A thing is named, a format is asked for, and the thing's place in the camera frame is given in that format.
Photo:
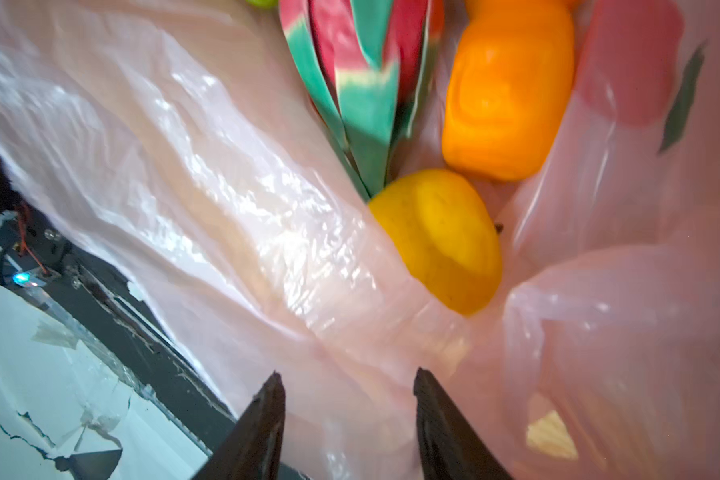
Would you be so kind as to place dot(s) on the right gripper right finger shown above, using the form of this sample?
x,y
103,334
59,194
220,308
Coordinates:
x,y
449,447

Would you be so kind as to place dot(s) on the pink plastic bag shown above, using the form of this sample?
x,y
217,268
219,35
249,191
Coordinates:
x,y
175,140

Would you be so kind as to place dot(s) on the yellow lemon fruit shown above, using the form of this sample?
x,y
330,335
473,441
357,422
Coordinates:
x,y
445,236

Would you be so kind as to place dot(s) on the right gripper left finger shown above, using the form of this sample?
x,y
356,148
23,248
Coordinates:
x,y
252,450

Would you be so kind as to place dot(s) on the orange fruit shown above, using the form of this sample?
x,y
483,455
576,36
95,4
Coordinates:
x,y
509,87

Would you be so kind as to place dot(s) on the red green dragon fruit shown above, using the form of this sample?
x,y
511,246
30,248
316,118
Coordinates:
x,y
367,67

